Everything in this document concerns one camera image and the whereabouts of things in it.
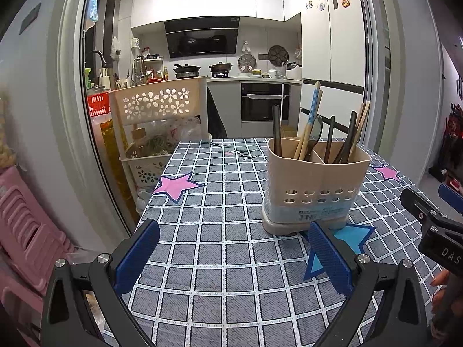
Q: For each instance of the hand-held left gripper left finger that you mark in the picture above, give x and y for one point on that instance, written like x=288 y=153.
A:
x=139 y=256

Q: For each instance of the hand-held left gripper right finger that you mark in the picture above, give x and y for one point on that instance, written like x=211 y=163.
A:
x=329 y=260

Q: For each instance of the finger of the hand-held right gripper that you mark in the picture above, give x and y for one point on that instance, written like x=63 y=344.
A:
x=419 y=208
x=454 y=198

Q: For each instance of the beige plastic utensil holder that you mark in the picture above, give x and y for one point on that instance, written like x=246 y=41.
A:
x=314 y=184

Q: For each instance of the plain wooden chopstick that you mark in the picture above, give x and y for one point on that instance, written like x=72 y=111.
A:
x=358 y=117
x=365 y=114

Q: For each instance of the black chopstick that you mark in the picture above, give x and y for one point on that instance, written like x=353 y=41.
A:
x=330 y=137

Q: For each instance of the person's right hand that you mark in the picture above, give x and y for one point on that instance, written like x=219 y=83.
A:
x=439 y=282

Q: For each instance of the red packaged goods pile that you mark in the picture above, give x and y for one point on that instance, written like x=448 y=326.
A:
x=452 y=141

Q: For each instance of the grey checked star tablecloth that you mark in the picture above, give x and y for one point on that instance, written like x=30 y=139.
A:
x=224 y=224

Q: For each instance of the yellow cooking oil bottle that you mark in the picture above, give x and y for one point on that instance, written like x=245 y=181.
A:
x=110 y=151

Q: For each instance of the pink plastic stool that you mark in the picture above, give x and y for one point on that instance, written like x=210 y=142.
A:
x=25 y=224
x=14 y=296

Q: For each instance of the clear plastic bag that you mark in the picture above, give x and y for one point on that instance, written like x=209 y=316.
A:
x=188 y=130

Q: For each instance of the beige plastic storage trolley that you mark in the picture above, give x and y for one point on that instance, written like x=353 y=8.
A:
x=155 y=104

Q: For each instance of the red plastic crate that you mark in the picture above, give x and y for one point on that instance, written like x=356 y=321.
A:
x=98 y=104

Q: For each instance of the black built-in oven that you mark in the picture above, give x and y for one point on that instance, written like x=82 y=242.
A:
x=264 y=103

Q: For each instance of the clear bag of beige balls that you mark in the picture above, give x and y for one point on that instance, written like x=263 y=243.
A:
x=6 y=130

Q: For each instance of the white rice cooker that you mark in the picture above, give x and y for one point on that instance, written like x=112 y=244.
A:
x=293 y=71

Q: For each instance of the black wok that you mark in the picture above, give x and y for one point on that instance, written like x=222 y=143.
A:
x=186 y=71

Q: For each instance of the white refrigerator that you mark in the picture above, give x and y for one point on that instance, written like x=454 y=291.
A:
x=332 y=36

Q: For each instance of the black kitchen faucet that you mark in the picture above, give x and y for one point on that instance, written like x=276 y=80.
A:
x=97 y=58

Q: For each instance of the black cooking pot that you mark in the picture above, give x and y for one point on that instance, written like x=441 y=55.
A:
x=220 y=68

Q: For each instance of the round grey steamer plate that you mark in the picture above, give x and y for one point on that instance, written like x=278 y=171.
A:
x=247 y=61

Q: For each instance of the black range hood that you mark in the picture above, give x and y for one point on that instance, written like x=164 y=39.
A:
x=202 y=38

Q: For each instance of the round dark wall trivet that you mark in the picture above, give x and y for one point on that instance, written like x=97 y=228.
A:
x=277 y=55

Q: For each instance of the dark wall switch panel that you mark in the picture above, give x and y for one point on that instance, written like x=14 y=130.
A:
x=29 y=18

